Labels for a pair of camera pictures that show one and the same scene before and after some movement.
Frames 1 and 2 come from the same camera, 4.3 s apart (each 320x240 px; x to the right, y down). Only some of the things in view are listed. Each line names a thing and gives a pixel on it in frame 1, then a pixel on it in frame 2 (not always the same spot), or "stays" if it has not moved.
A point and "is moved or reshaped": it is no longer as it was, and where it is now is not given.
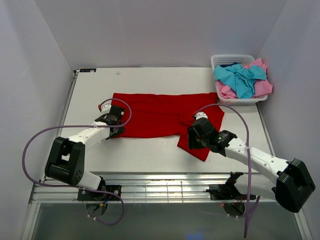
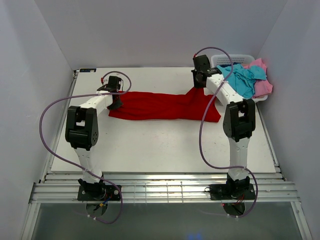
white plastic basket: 221,59 stays
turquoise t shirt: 243,78 stays
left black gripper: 116,129 -> 116,103
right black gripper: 193,141 -> 197,83
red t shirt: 170,115 is moved or reshaped
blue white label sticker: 88,70 stays
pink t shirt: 261,87 stays
